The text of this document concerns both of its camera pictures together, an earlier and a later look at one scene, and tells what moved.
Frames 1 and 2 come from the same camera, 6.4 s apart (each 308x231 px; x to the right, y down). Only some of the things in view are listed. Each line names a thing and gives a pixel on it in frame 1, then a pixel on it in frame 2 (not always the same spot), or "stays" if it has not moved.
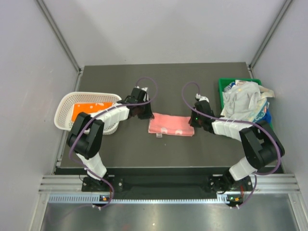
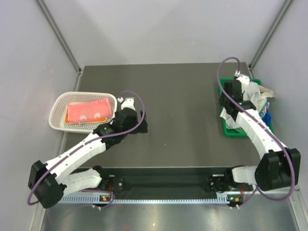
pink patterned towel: (168, 124) to (81, 112)
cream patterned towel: (261, 109) stays
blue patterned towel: (267, 117) stays
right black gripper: (192, 122) to (222, 104)
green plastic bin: (223, 82) stays
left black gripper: (148, 114) to (143, 129)
